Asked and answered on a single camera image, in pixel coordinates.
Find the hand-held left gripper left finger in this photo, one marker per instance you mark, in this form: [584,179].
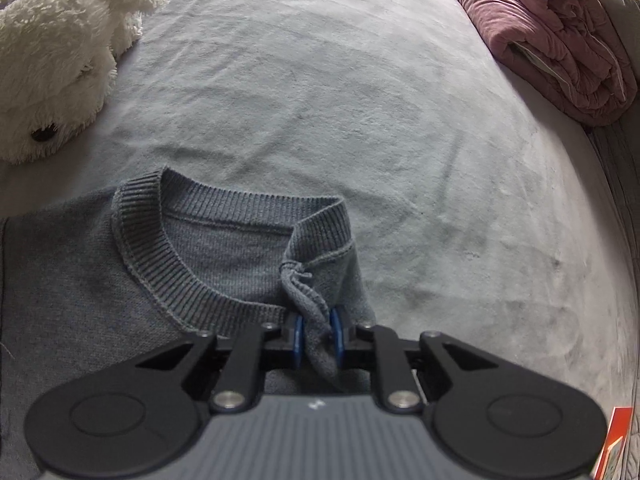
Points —
[298,341]

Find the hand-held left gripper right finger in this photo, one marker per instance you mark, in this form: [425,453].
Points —
[336,340]

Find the grey patterned knit sweater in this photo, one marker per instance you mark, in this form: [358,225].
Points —
[100,280]

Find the red book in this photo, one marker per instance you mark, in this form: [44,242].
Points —
[612,440]

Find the grey quilted headboard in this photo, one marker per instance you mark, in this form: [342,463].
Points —
[622,240]

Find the folded pink quilt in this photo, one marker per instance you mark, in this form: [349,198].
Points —
[540,35]

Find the white plush toy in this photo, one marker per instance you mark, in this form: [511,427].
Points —
[55,45]

